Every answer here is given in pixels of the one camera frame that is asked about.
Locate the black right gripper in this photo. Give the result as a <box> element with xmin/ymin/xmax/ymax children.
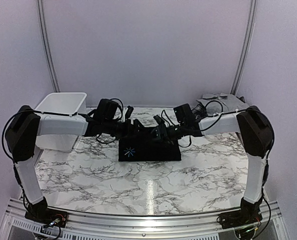
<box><xmin>145</xmin><ymin>122</ymin><xmax>187</xmax><ymax>148</ymax></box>

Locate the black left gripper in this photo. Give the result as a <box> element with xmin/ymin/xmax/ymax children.
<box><xmin>102</xmin><ymin>118</ymin><xmax>148</xmax><ymax>142</ymax></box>

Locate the black garment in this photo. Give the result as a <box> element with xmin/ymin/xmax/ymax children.
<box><xmin>118</xmin><ymin>137</ymin><xmax>182</xmax><ymax>162</ymax></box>

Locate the grey button-up shirt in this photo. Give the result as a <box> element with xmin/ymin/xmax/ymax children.
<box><xmin>196</xmin><ymin>93</ymin><xmax>249</xmax><ymax>115</ymax></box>

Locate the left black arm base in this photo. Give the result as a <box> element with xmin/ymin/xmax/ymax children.
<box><xmin>25</xmin><ymin>197</ymin><xmax>68</xmax><ymax>228</ymax></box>

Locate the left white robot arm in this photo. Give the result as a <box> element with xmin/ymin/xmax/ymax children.
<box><xmin>2</xmin><ymin>105</ymin><xmax>145</xmax><ymax>223</ymax></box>

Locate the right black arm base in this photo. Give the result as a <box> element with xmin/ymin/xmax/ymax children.
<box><xmin>216</xmin><ymin>197</ymin><xmax>263</xmax><ymax>229</ymax></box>

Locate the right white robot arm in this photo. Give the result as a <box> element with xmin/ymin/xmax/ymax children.
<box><xmin>153</xmin><ymin>104</ymin><xmax>275</xmax><ymax>204</ymax></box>

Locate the white plastic laundry bin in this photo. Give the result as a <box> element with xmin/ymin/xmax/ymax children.
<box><xmin>34</xmin><ymin>92</ymin><xmax>88</xmax><ymax>153</ymax></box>

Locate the black white plaid shirt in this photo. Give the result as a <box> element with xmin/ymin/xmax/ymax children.
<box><xmin>192</xmin><ymin>100</ymin><xmax>223</xmax><ymax>117</ymax></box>

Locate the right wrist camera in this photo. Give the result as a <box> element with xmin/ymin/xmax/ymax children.
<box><xmin>173</xmin><ymin>103</ymin><xmax>195</xmax><ymax>126</ymax></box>

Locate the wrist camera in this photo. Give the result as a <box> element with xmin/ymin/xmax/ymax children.
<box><xmin>93</xmin><ymin>98</ymin><xmax>123</xmax><ymax>122</ymax></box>
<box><xmin>173</xmin><ymin>103</ymin><xmax>195</xmax><ymax>126</ymax></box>

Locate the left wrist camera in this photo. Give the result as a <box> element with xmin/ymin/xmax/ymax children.
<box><xmin>93</xmin><ymin>98</ymin><xmax>123</xmax><ymax>122</ymax></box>

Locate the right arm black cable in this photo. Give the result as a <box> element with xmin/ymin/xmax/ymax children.
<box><xmin>161</xmin><ymin>99</ymin><xmax>252</xmax><ymax>148</ymax></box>

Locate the left aluminium wall post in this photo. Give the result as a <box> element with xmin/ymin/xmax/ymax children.
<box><xmin>36</xmin><ymin>0</ymin><xmax>60</xmax><ymax>93</ymax></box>

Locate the aluminium wall post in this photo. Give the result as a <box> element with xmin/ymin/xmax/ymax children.
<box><xmin>36</xmin><ymin>0</ymin><xmax>60</xmax><ymax>93</ymax></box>
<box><xmin>230</xmin><ymin>0</ymin><xmax>258</xmax><ymax>95</ymax></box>

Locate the aluminium front frame rail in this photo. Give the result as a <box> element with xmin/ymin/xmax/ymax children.
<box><xmin>3</xmin><ymin>197</ymin><xmax>289</xmax><ymax>240</ymax></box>

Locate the right aluminium wall post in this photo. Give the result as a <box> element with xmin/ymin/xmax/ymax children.
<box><xmin>230</xmin><ymin>0</ymin><xmax>258</xmax><ymax>95</ymax></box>

